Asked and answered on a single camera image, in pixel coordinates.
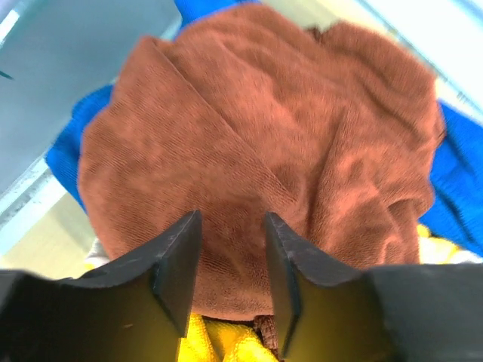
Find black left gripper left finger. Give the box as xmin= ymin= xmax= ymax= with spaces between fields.
xmin=60 ymin=209 xmax=203 ymax=339

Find yellow white towel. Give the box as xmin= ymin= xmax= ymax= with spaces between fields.
xmin=81 ymin=224 xmax=483 ymax=362

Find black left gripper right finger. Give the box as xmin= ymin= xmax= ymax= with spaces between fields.
xmin=263 ymin=211 xmax=365 ymax=359

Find brown towel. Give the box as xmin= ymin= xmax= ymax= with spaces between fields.
xmin=77 ymin=3 xmax=448 ymax=350

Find blue towel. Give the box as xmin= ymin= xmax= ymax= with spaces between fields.
xmin=45 ymin=0 xmax=483 ymax=257

